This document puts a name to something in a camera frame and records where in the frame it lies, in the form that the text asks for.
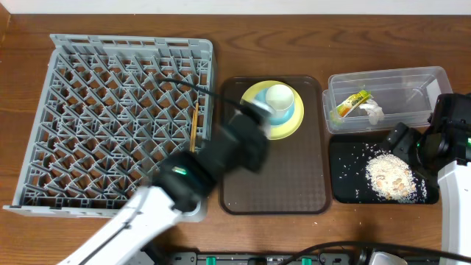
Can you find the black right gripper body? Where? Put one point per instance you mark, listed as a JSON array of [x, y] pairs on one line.
[[399, 139]]

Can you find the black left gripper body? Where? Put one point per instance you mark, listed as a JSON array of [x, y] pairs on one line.
[[254, 143]]

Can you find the yellow-green plate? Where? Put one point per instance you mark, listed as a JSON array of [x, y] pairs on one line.
[[284, 130]]

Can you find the white tissue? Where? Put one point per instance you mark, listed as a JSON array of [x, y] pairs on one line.
[[373, 110]]

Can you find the light blue saucer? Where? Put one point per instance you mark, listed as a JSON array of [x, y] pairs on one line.
[[279, 116]]

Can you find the wooden chopstick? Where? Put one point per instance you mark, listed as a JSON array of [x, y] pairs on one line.
[[196, 108], [193, 131]]

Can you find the white cup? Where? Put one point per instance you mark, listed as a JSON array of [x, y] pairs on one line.
[[279, 97]]

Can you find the yellow green snack wrapper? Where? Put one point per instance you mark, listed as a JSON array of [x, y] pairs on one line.
[[352, 102]]

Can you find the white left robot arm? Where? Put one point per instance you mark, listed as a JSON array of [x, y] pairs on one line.
[[182, 181]]

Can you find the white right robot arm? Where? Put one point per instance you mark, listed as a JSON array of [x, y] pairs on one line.
[[441, 155]]

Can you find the pile of rice and scraps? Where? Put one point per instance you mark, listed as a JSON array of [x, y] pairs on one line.
[[392, 179]]

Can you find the clear plastic container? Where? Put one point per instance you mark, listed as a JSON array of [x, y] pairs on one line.
[[406, 95]]

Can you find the black plastic tray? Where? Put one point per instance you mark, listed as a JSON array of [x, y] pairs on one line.
[[349, 155]]

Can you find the brown serving tray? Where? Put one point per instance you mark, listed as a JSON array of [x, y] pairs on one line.
[[294, 178]]

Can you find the grey plastic dish rack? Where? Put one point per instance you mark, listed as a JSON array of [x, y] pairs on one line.
[[112, 108]]

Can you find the black base rail with buttons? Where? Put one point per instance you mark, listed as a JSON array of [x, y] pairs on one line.
[[193, 258]]

